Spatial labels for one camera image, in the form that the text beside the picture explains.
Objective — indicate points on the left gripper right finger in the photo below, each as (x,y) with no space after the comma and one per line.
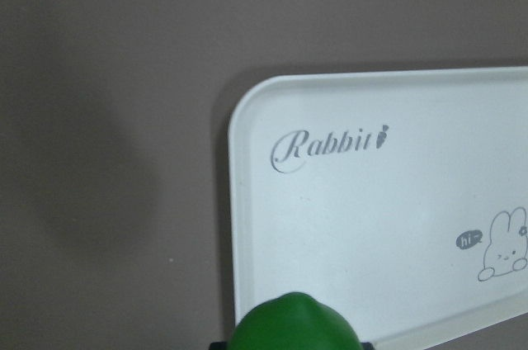
(367,346)

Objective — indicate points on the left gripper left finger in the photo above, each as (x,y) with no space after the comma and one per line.
(219,346)

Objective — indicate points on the green lime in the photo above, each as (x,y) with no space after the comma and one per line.
(293,321)

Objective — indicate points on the white rabbit tray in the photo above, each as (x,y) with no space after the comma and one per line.
(399,199)

